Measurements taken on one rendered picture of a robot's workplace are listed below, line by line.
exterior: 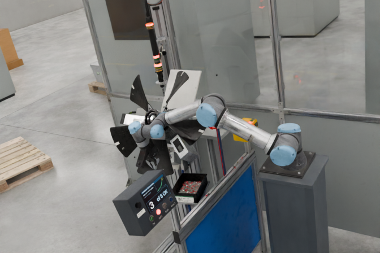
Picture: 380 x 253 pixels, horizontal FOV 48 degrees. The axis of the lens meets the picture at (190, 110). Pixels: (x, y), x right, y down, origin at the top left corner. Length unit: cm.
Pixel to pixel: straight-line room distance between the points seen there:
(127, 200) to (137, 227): 14
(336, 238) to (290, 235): 101
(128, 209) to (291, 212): 92
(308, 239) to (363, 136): 86
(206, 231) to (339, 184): 113
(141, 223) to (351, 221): 187
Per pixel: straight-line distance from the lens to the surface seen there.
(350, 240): 348
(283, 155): 215
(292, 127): 227
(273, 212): 247
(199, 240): 252
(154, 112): 272
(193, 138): 254
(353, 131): 301
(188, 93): 296
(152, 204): 200
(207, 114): 215
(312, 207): 239
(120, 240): 379
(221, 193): 260
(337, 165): 317
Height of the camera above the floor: 227
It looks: 23 degrees down
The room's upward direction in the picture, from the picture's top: 10 degrees counter-clockwise
